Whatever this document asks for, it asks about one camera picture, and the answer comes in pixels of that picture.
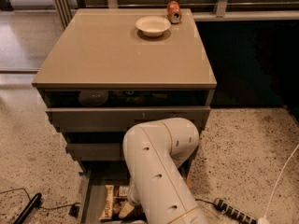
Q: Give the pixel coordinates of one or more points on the middle grey drawer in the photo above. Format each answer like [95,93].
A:
[95,152]

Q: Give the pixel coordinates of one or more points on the orange soda can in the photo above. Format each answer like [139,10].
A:
[174,12]

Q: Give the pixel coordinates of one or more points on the tan drawer cabinet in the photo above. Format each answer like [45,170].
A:
[101,49]

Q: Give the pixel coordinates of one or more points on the grey drawer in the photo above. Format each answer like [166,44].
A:
[95,152]
[108,119]
[94,192]

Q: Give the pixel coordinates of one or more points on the top grey drawer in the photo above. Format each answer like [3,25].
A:
[108,119]

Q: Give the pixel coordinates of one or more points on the black bar on floor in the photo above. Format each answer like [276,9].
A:
[33,203]

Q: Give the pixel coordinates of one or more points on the black power adapter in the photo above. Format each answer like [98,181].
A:
[74,210]

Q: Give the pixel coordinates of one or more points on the grey bowl in drawer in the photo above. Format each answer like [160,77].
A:
[92,97]

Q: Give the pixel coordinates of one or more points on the bottom grey drawer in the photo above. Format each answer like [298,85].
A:
[94,192]

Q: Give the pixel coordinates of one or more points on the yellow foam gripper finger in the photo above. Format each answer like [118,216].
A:
[126,209]

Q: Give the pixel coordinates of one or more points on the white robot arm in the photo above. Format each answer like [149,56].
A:
[153,152]

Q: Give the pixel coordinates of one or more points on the brown chip bag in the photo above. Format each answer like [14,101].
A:
[115,196]

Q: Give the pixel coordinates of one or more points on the black power strip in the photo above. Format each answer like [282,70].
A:
[234,213]

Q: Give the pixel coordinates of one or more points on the white bowl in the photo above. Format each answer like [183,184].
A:
[153,26]

